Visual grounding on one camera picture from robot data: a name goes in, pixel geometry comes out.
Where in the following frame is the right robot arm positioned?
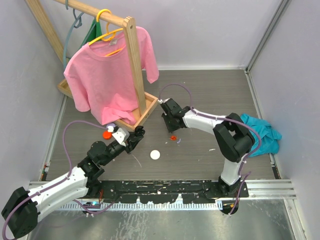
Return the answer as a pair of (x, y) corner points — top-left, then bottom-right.
(158, 98), (255, 197)

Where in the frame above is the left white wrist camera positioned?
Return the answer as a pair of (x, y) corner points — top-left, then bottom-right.
(106, 125), (130, 147)

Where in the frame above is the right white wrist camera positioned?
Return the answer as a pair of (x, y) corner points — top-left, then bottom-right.
(157, 99), (167, 105)

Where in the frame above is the yellow hanger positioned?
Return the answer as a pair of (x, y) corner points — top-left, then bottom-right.
(88, 8), (124, 57)

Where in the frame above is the white slotted cable duct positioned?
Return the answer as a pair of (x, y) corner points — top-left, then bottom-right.
(57, 199), (224, 211)

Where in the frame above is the green garment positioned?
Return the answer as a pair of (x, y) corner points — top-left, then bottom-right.
(80, 19), (102, 48)

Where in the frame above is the white earbud case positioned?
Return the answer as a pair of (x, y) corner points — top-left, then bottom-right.
(150, 149), (161, 160)

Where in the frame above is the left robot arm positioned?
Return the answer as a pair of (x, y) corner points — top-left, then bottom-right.
(1, 125), (146, 239)

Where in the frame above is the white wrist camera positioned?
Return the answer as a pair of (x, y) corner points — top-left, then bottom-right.
(106, 125), (130, 147)
(157, 99), (167, 105)

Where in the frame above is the red earbud case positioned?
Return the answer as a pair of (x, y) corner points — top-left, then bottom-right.
(102, 131), (112, 140)

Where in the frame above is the purple earbud case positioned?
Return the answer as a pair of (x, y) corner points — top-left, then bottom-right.
(106, 122), (117, 128)

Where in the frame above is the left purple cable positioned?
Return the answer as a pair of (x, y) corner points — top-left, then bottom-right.
(1, 120), (111, 240)

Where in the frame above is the teal crumpled cloth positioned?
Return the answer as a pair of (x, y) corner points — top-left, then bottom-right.
(240, 113), (282, 158)

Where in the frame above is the wooden clothes rack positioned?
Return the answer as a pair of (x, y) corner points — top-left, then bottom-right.
(26, 0), (158, 130)

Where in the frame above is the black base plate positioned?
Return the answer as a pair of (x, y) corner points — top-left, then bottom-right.
(87, 180), (249, 204)

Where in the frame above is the pink t-shirt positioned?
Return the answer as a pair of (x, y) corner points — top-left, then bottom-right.
(63, 25), (160, 126)

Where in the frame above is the black earbud case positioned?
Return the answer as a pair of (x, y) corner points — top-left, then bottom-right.
(134, 125), (146, 137)

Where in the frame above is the teal hanger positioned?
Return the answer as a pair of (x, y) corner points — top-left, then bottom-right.
(62, 8), (84, 69)

